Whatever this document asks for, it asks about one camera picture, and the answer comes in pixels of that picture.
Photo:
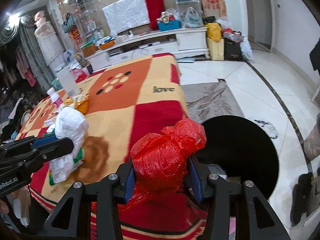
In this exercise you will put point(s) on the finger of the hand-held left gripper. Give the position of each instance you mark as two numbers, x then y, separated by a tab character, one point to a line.
43	140
55	148

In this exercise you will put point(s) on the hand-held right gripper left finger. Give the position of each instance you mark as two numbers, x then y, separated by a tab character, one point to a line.
130	182

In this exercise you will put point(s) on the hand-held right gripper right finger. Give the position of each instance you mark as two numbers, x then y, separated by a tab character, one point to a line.
196	180

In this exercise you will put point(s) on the red plastic bag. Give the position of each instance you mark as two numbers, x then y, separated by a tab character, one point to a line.
160	155

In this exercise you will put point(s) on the black trash bin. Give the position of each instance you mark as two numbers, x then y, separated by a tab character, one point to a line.
240	142

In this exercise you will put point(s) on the green white packet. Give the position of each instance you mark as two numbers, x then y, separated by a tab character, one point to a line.
78	158

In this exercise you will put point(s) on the white pill bottle pink label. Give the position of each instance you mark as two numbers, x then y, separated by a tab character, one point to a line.
55	97

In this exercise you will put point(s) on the white orange snack packet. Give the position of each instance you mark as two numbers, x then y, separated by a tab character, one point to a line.
83	107

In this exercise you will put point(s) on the tall white container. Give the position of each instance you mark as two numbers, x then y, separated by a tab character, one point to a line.
68	82

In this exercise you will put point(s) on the pink hanging clothes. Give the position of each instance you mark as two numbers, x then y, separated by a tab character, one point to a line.
26	70

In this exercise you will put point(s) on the grey patterned rug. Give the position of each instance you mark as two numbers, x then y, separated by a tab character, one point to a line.
212	100

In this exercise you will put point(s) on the cloth covered air conditioner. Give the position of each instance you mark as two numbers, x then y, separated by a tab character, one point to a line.
48	45

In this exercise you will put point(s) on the grey patterned curtain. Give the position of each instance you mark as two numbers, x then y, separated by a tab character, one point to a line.
30	45

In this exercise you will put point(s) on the brown paper bag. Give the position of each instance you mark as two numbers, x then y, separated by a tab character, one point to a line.
89	50

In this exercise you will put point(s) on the black slippers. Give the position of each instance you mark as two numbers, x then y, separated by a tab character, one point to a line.
301	197

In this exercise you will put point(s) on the small red hanging decoration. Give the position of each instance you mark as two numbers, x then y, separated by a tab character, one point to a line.
75	36

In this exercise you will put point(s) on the orange box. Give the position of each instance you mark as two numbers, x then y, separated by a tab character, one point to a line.
107	45

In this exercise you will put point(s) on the striped tote bag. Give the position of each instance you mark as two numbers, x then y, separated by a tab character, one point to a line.
68	23

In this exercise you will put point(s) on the beige paper bag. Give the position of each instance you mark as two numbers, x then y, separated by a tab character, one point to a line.
215	50

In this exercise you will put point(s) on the black paper bag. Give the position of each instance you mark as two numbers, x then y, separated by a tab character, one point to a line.
232	51

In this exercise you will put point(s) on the white set-top box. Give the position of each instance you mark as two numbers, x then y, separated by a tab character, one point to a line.
145	46

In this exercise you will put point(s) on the white television cabinet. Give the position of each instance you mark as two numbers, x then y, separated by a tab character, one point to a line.
190	38

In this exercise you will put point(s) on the white cloth covered television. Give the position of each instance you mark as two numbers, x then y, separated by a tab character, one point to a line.
125	15

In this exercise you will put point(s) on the yellow plastic bag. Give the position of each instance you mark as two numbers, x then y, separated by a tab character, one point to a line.
214	31

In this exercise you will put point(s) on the blue plastic basket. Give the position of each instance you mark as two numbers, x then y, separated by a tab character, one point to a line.
169	26

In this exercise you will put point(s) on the white green plastic bag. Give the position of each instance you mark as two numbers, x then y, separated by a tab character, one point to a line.
192	18

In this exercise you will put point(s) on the red cloth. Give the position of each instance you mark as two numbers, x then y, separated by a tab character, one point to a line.
155	7

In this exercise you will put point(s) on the white security camera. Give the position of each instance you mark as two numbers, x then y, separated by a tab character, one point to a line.
130	34

